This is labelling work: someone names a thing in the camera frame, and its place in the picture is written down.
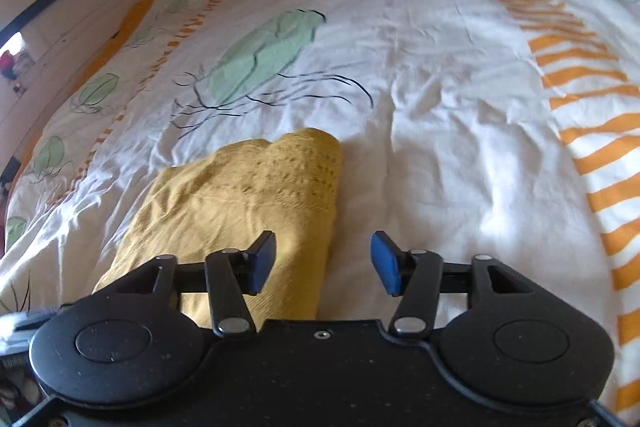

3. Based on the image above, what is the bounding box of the printed white bed cover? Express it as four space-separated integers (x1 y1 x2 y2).
0 0 640 415

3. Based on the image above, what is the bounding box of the yellow knit garment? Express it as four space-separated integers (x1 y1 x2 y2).
91 128 344 330

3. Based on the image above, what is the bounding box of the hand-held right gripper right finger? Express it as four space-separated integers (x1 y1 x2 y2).
369 230 535 338

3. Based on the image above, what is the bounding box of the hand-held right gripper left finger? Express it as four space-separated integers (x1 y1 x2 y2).
92 230 278 339

